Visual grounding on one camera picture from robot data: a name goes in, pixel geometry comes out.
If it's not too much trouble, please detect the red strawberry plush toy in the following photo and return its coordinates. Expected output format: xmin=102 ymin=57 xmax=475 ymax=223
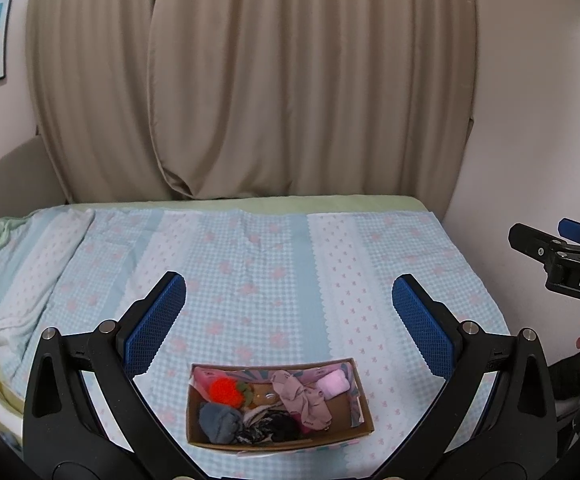
xmin=207 ymin=377 xmax=253 ymax=410

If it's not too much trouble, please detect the grey sock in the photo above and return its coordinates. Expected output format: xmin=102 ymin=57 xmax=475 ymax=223
xmin=199 ymin=403 xmax=243 ymax=444

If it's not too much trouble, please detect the pink fluffy plush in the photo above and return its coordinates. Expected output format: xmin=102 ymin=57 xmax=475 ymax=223
xmin=315 ymin=370 xmax=351 ymax=401

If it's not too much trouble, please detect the pink cloth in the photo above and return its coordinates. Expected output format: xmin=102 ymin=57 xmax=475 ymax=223
xmin=271 ymin=370 xmax=332 ymax=431

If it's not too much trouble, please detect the black patterned sock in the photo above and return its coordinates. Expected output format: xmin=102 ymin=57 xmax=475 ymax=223
xmin=233 ymin=405 xmax=302 ymax=446

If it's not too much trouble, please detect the cardboard box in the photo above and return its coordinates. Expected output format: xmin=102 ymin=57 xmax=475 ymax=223
xmin=186 ymin=359 xmax=373 ymax=454

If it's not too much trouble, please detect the brown teddy plush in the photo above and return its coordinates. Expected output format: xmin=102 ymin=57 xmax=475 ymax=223
xmin=249 ymin=384 xmax=279 ymax=408

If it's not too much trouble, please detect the blue pink patterned blanket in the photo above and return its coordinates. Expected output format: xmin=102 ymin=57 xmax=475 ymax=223
xmin=0 ymin=207 xmax=507 ymax=479

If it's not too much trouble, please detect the beige headboard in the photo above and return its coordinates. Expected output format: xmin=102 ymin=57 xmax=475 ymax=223
xmin=0 ymin=136 xmax=67 ymax=218

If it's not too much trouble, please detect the beige curtain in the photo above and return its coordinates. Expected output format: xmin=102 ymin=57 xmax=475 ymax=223
xmin=26 ymin=0 xmax=478 ymax=214

